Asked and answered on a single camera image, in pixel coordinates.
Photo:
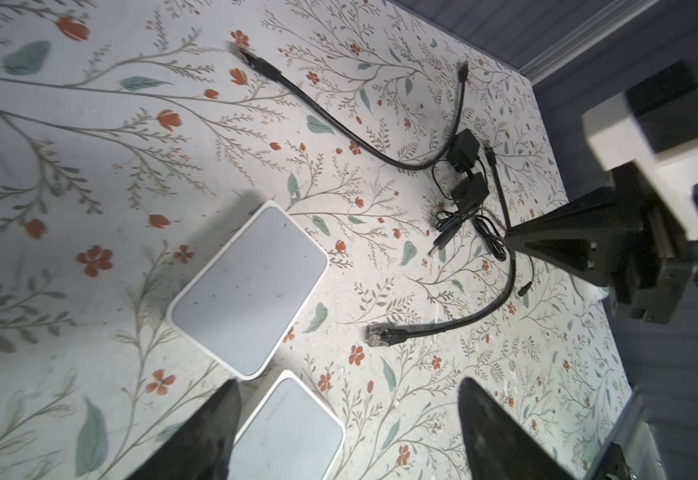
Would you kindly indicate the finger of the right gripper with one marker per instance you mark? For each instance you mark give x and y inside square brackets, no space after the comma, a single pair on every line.
[577,237]

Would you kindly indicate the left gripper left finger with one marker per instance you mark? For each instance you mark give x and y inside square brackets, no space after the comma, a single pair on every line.
[202,447]

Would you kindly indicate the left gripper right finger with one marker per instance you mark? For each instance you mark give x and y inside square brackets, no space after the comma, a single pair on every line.
[496,446]

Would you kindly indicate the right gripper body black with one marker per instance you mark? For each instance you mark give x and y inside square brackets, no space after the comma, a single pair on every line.
[657,262]

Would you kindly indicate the black power adapter lower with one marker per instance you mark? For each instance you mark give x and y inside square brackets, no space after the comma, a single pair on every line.
[470,194]

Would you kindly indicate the black power adapter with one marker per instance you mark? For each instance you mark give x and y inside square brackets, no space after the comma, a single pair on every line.
[464,151]
[470,194]

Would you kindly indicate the black power adapter upper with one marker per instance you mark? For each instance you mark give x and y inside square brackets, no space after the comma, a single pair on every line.
[464,151]

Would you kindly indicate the floral table mat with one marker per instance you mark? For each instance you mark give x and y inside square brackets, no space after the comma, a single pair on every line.
[137,136]

